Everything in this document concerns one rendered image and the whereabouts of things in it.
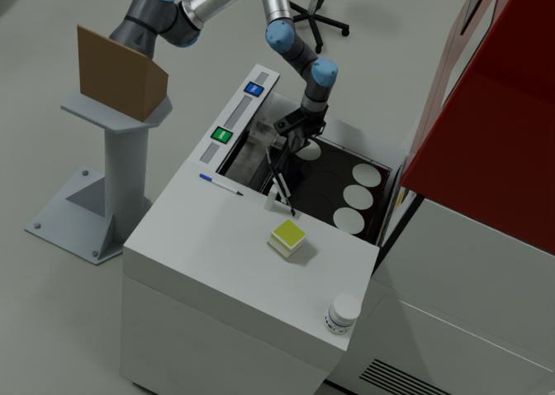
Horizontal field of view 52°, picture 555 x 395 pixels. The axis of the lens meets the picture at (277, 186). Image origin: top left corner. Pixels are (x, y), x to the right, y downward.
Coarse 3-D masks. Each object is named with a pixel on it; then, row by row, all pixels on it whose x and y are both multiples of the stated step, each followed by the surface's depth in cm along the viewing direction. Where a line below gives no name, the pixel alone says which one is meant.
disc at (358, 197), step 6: (348, 186) 187; (354, 186) 187; (360, 186) 188; (348, 192) 185; (354, 192) 186; (360, 192) 186; (366, 192) 187; (348, 198) 183; (354, 198) 184; (360, 198) 184; (366, 198) 185; (372, 198) 186; (354, 204) 182; (360, 204) 183; (366, 204) 183
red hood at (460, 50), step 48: (480, 0) 149; (528, 0) 104; (480, 48) 114; (528, 48) 110; (432, 96) 160; (480, 96) 120; (528, 96) 116; (432, 144) 133; (480, 144) 128; (528, 144) 124; (432, 192) 143; (480, 192) 138; (528, 192) 132; (528, 240) 142
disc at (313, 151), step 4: (312, 140) 196; (312, 144) 195; (316, 144) 196; (304, 148) 193; (308, 148) 194; (312, 148) 194; (316, 148) 194; (300, 152) 191; (304, 152) 192; (308, 152) 192; (312, 152) 193; (316, 152) 193; (320, 152) 194; (300, 156) 190; (304, 156) 191; (308, 156) 191; (312, 156) 192; (316, 156) 192
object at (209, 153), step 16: (256, 64) 206; (256, 80) 201; (272, 80) 202; (240, 96) 193; (224, 112) 187; (240, 112) 189; (224, 128) 182; (240, 128) 184; (208, 144) 176; (224, 144) 178; (192, 160) 171; (208, 160) 173
